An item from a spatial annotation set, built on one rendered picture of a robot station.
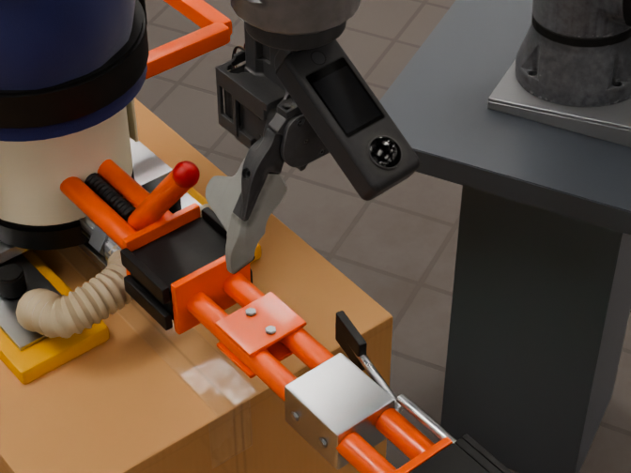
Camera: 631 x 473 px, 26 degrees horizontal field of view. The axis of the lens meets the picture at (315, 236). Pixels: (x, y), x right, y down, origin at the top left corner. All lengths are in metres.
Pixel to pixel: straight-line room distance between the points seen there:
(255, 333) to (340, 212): 1.80
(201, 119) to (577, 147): 1.45
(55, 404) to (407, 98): 0.88
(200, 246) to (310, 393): 0.20
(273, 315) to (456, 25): 1.07
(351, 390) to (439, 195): 1.91
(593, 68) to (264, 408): 0.83
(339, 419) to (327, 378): 0.04
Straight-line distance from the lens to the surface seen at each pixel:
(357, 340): 1.16
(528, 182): 1.87
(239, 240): 1.00
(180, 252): 1.24
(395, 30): 3.54
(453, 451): 1.07
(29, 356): 1.35
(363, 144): 0.94
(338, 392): 1.12
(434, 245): 2.89
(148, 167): 1.50
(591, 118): 1.95
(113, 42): 1.28
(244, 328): 1.17
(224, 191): 1.02
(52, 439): 1.30
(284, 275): 1.43
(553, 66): 1.97
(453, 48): 2.12
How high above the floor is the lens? 1.92
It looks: 42 degrees down
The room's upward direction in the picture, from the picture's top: straight up
